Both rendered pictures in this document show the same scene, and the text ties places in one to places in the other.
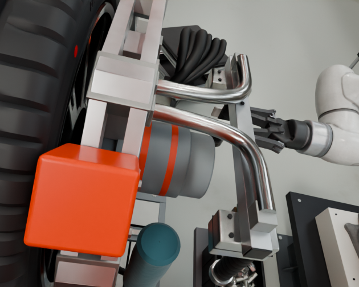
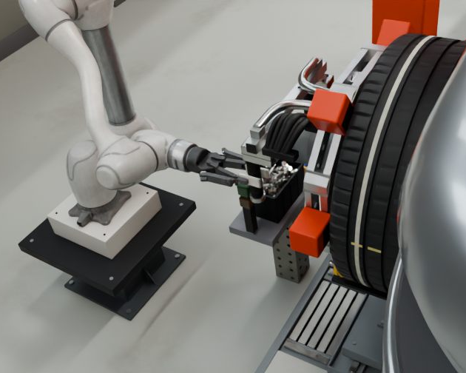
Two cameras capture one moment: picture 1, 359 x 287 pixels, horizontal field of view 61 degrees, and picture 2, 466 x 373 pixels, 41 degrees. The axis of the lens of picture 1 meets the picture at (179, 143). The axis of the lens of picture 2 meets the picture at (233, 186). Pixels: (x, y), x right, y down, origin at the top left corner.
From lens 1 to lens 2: 179 cm
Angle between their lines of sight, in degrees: 80
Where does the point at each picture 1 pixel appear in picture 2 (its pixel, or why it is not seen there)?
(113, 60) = (379, 49)
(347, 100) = (140, 145)
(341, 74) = (122, 156)
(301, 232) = (143, 251)
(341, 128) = (166, 139)
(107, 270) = not seen: hidden behind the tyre
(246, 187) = (312, 76)
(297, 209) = (124, 270)
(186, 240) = (244, 345)
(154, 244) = not seen: hidden behind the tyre
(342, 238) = (122, 217)
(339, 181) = not seen: outside the picture
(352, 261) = (134, 202)
